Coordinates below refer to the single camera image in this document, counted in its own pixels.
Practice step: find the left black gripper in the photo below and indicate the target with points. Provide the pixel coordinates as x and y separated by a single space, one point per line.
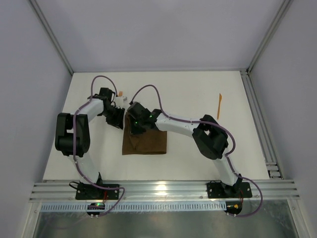
116 119

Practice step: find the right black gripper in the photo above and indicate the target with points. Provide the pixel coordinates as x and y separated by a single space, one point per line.
136 128

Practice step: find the brown cloth napkin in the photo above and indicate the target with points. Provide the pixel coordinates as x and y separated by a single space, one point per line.
151 142

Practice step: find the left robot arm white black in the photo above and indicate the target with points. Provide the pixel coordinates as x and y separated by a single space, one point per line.
72 136

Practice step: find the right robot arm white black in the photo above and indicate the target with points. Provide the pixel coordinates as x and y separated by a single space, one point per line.
210 140

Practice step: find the orange plastic knife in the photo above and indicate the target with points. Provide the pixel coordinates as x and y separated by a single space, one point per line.
219 106

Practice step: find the left small controller board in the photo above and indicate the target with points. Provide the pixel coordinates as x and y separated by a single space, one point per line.
94 210

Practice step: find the small controller board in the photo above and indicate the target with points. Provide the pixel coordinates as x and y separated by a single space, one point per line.
233 209
94 210

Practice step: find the right small controller board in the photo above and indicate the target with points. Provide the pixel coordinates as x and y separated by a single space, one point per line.
233 209

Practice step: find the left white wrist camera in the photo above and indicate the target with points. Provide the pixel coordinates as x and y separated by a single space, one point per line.
121 102

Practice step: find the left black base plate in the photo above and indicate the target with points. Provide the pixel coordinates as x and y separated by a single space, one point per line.
90 192

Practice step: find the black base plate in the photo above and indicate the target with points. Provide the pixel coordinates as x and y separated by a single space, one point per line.
90 192
217 189

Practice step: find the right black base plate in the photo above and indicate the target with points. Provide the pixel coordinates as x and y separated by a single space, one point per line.
217 189

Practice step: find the aluminium front rail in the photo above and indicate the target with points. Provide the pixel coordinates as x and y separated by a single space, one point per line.
272 189

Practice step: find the aluminium rail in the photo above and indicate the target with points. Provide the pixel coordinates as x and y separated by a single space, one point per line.
272 189
268 150

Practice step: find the left aluminium corner post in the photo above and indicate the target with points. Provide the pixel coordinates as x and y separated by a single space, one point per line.
50 34

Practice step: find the aluminium corner post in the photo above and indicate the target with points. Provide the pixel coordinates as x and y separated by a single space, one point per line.
276 21
50 34

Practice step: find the slotted grey cable duct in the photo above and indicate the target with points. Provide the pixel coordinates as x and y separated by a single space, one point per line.
157 206

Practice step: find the aluminium right side rail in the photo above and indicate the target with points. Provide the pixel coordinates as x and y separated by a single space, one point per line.
268 150

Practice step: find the right aluminium corner post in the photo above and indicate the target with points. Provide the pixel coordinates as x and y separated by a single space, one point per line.
276 21

